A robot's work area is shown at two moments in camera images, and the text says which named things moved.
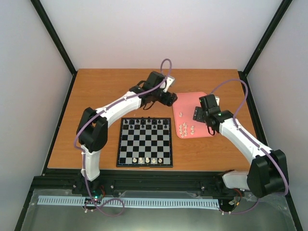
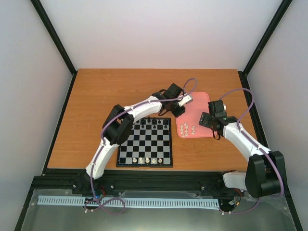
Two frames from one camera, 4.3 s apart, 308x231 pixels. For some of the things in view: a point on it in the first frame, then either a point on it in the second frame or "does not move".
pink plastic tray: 184,109 does not move
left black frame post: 40,10 does not move
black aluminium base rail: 203,180 does not move
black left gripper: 169,100 to 178,113
